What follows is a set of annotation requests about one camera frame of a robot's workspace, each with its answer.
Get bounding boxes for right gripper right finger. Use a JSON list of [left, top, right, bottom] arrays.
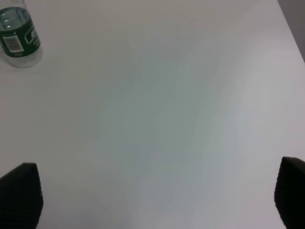
[[274, 157, 305, 229]]

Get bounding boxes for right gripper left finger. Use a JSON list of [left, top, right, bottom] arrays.
[[0, 163, 43, 229]]

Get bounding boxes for clear bottle green label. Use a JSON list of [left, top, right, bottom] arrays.
[[0, 0, 43, 68]]

